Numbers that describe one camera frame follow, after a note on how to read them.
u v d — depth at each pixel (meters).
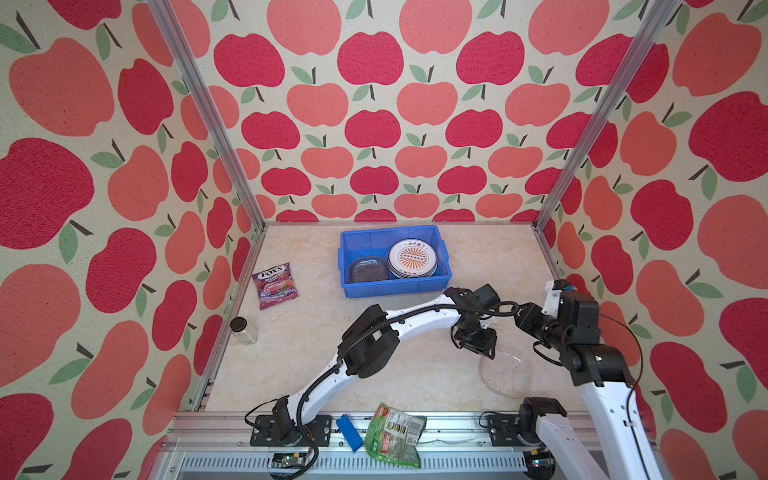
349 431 0.75
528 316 0.65
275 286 0.99
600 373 0.47
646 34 0.73
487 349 0.75
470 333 0.75
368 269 1.05
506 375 0.84
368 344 0.56
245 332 0.84
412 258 1.07
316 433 0.74
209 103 0.86
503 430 0.73
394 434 0.73
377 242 1.12
